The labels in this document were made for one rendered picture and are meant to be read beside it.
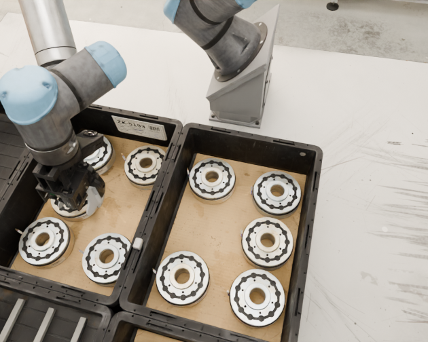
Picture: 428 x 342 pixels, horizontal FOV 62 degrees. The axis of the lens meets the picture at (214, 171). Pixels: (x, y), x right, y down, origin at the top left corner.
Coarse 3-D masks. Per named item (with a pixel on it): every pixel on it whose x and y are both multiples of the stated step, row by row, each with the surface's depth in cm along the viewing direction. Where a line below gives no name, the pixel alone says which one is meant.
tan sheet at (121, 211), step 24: (120, 144) 88; (144, 144) 87; (120, 168) 84; (120, 192) 81; (144, 192) 81; (48, 216) 79; (96, 216) 79; (120, 216) 78; (48, 240) 76; (24, 264) 74; (72, 264) 74; (96, 288) 71
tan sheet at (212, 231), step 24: (240, 168) 83; (264, 168) 83; (240, 192) 80; (192, 216) 77; (216, 216) 77; (240, 216) 77; (264, 216) 77; (168, 240) 75; (192, 240) 75; (216, 240) 75; (240, 240) 74; (264, 240) 74; (216, 264) 72; (240, 264) 72; (288, 264) 72; (216, 288) 70; (288, 288) 69; (168, 312) 68; (192, 312) 68; (216, 312) 68; (264, 336) 65
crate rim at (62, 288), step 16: (112, 112) 80; (128, 112) 80; (176, 128) 77; (176, 144) 75; (32, 160) 75; (16, 176) 73; (160, 176) 71; (0, 208) 69; (144, 224) 66; (128, 256) 64; (0, 272) 63; (16, 272) 63; (48, 288) 62; (64, 288) 61; (80, 288) 61; (112, 304) 60
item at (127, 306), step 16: (192, 128) 77; (208, 128) 77; (224, 128) 76; (272, 144) 74; (288, 144) 75; (304, 144) 74; (176, 160) 73; (320, 160) 72; (160, 192) 70; (160, 208) 68; (144, 240) 65; (304, 240) 64; (304, 256) 62; (128, 272) 62; (304, 272) 61; (128, 288) 61; (304, 288) 60; (128, 304) 60; (160, 320) 58; (176, 320) 58; (192, 320) 58; (224, 336) 57; (240, 336) 56; (288, 336) 57
